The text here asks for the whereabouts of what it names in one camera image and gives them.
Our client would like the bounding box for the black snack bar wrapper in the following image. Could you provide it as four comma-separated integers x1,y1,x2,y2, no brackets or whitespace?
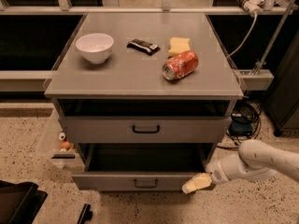
127,39,160,56

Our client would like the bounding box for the grey top drawer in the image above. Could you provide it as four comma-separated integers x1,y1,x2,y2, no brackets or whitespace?
59,117,231,144

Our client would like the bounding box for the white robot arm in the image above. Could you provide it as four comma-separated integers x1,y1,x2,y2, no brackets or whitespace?
182,140,299,194

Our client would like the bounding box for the grey drawer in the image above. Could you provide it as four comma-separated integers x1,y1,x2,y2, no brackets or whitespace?
59,117,231,144
72,143,215,192

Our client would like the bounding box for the black cable bundle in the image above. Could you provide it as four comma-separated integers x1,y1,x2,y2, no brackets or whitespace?
216,100,263,151

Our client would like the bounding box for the grey drawer cabinet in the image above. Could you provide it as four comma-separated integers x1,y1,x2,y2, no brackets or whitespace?
43,11,244,193

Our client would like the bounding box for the white power strip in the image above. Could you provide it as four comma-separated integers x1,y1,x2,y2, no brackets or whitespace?
236,0,263,16

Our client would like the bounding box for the black tray on floor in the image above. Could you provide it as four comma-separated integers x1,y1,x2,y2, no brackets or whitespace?
0,181,48,224

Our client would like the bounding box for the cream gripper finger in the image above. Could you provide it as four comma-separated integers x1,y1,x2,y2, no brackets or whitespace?
182,173,212,194

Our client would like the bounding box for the metal diagonal rod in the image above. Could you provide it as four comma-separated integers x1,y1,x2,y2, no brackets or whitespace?
251,0,296,75

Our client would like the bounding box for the orange soda can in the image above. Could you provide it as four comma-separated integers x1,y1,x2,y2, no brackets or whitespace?
163,50,199,80

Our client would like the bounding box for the small black floor object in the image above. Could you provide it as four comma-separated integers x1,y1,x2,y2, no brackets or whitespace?
77,203,93,224

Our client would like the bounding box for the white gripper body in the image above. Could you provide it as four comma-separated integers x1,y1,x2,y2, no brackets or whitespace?
205,158,231,185

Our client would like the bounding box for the clear plastic storage bin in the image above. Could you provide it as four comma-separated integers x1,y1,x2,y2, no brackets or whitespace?
36,110,84,168

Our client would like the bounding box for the white ceramic bowl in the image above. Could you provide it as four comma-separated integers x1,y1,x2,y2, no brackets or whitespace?
76,33,114,63

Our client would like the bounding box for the yellow sponge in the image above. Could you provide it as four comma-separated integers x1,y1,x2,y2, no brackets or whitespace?
168,37,190,57

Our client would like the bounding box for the white power cable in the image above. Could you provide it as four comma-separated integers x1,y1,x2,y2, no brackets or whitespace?
225,11,259,60

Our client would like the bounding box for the dark cabinet at right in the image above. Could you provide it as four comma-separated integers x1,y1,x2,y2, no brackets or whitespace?
265,31,299,136

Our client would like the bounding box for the blue box on floor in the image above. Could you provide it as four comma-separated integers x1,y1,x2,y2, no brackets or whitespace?
229,121,253,136

